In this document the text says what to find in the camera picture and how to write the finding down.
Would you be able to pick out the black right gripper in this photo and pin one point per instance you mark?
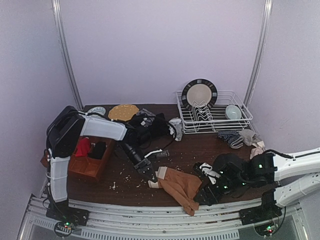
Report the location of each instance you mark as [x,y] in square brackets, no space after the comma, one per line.
[208,193]

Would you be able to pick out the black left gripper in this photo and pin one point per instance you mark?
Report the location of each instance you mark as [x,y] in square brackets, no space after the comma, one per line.
[143,164]

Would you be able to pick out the tan brown boxer underwear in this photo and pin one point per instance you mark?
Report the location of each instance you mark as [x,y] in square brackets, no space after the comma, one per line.
[183,187]

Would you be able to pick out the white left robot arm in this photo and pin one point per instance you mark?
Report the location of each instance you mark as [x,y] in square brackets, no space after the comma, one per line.
[62,138]

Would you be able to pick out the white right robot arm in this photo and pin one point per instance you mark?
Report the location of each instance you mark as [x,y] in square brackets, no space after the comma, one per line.
[306,165]

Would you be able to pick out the blue striped underwear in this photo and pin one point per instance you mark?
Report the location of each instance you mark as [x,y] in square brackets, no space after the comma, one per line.
[233,139]

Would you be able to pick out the pink beige underwear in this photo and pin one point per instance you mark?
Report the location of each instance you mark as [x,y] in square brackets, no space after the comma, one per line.
[259,148]

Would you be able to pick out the black underwear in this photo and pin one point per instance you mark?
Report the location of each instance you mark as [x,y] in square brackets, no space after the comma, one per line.
[158,128]

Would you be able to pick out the grey underwear pile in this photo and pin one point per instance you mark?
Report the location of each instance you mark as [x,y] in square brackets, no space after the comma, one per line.
[146,117]

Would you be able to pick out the grey white underwear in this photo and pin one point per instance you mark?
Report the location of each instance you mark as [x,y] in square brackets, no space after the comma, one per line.
[176,129]

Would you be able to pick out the grey cloth by rack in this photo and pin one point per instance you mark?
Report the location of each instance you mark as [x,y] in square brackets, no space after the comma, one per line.
[249,137]

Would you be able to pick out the black rolled cloth in box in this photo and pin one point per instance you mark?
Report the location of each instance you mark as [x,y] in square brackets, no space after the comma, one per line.
[98,150]

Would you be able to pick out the brown wooden organizer box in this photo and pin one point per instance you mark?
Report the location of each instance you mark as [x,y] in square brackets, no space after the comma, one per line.
[90,169]

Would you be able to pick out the light green bowl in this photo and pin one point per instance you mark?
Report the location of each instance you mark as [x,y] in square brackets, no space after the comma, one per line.
[232,112]

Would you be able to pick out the yellow dotted plate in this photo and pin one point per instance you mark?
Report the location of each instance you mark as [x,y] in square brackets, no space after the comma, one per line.
[123,112]

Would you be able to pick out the red rolled cloth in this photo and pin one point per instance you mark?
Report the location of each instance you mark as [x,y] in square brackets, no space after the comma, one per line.
[83,147]

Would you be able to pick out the blue patterned bowl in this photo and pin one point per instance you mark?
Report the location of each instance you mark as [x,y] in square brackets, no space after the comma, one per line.
[97,110]

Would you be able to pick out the black rimmed beige plate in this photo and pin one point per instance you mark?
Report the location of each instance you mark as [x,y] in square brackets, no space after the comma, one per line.
[199,93]

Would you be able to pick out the metal front rail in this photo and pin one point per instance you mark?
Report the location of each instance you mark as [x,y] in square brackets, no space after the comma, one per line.
[116,222]

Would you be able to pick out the white wire dish rack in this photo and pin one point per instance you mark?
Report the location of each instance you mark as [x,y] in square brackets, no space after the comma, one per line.
[206,119]

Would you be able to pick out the right metal corner post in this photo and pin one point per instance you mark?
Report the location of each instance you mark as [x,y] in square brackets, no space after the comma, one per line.
[263,34]

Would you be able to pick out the metal corner post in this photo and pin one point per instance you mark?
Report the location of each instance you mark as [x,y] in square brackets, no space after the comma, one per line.
[65,52]
[263,34]

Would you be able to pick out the left metal corner post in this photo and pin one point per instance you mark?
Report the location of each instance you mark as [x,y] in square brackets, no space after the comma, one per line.
[65,52]

